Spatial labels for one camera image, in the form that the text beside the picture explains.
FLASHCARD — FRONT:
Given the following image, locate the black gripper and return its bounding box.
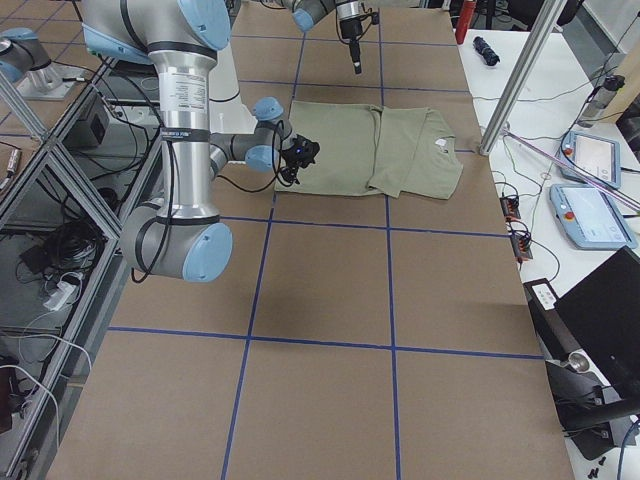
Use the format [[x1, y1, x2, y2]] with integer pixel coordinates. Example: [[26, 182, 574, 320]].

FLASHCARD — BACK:
[[337, 13, 370, 74], [281, 134, 320, 173]]

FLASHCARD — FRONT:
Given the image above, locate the olive green t-shirt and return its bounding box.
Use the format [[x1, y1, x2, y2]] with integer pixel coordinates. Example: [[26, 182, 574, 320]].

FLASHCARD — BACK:
[[288, 101, 463, 200]]

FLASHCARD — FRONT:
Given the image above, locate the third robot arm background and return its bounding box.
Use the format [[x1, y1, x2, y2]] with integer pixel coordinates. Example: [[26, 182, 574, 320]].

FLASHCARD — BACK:
[[1, 27, 52, 83]]

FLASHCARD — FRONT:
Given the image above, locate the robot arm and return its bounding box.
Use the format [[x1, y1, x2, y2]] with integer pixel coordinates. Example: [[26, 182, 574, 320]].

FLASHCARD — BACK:
[[259, 0, 380, 75], [82, 1, 320, 282]]

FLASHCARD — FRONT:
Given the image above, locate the red fire extinguisher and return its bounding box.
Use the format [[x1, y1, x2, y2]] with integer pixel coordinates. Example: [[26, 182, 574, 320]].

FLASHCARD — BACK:
[[455, 0, 476, 45]]

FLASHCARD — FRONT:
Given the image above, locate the dark folded cloth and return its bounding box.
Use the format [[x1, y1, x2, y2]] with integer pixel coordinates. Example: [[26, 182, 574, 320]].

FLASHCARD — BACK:
[[472, 36, 500, 67]]

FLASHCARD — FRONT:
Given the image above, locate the brown paper table cover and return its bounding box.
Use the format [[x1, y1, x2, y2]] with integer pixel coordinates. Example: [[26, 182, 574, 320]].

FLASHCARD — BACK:
[[48, 4, 573, 479]]

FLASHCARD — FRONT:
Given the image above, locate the orange black connector module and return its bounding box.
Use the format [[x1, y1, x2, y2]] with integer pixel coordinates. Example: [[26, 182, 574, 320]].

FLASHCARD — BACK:
[[499, 196, 521, 221]]

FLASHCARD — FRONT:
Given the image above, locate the black water bottle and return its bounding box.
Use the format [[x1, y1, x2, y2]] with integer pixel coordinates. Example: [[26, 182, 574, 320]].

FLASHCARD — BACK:
[[577, 75, 626, 128]]

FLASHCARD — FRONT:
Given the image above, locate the far teach pendant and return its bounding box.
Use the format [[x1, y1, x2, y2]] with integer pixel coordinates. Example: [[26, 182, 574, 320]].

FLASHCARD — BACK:
[[558, 131, 621, 189]]

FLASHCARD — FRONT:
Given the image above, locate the teach pendant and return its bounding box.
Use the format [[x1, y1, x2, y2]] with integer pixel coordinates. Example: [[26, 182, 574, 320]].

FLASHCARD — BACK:
[[549, 184, 638, 251], [558, 131, 621, 189]]

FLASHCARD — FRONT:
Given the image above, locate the white power strip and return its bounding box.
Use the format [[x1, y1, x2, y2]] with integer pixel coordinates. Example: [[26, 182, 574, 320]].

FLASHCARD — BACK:
[[43, 280, 79, 311]]

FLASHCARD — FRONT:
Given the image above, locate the near teach pendant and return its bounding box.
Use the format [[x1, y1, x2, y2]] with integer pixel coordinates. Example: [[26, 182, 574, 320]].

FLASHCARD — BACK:
[[549, 184, 638, 251]]

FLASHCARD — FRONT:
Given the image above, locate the black laptop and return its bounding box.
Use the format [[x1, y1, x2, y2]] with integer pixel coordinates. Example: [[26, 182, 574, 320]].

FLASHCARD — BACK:
[[555, 247, 639, 398]]

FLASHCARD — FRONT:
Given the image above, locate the aluminium frame post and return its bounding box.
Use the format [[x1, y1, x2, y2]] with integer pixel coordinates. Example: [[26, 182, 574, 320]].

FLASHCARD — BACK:
[[478, 0, 567, 156]]

